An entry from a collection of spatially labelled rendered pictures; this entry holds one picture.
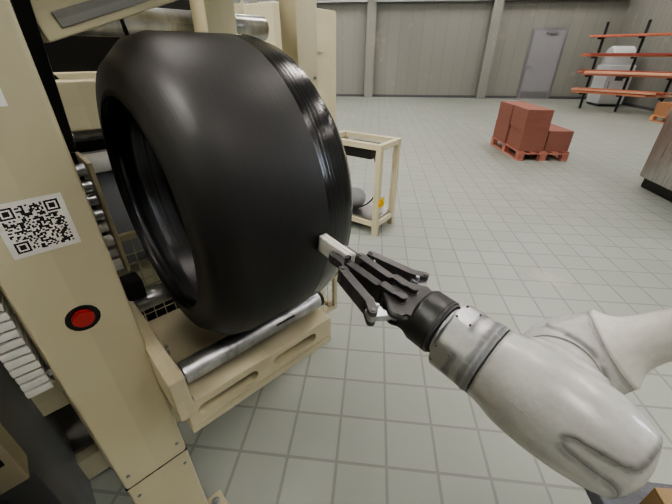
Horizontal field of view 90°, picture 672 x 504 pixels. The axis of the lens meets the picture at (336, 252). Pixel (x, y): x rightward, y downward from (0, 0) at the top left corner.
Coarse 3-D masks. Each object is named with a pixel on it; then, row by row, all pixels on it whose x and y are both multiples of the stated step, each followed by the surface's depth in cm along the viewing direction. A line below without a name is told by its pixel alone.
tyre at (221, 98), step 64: (128, 64) 46; (192, 64) 45; (256, 64) 50; (128, 128) 75; (192, 128) 42; (256, 128) 46; (320, 128) 52; (128, 192) 76; (192, 192) 43; (256, 192) 45; (320, 192) 52; (192, 256) 88; (256, 256) 48; (320, 256) 57; (192, 320) 69; (256, 320) 58
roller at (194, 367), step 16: (304, 304) 78; (320, 304) 81; (272, 320) 73; (288, 320) 75; (240, 336) 69; (256, 336) 70; (208, 352) 65; (224, 352) 66; (240, 352) 69; (192, 368) 62; (208, 368) 64
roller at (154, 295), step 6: (150, 288) 83; (156, 288) 83; (162, 288) 83; (150, 294) 81; (156, 294) 82; (162, 294) 82; (168, 294) 83; (138, 300) 79; (144, 300) 80; (150, 300) 81; (156, 300) 82; (162, 300) 83; (138, 306) 79; (144, 306) 80; (150, 306) 81
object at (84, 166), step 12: (72, 156) 87; (84, 168) 79; (84, 180) 80; (96, 180) 80; (96, 192) 83; (96, 204) 84; (96, 216) 83; (108, 216) 85; (108, 228) 87; (108, 240) 87; (120, 252) 90; (120, 264) 91
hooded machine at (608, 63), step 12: (612, 48) 1005; (624, 48) 993; (612, 60) 1001; (624, 60) 996; (600, 84) 1042; (612, 84) 1020; (588, 96) 1101; (600, 96) 1040; (612, 96) 1035; (624, 96) 1031
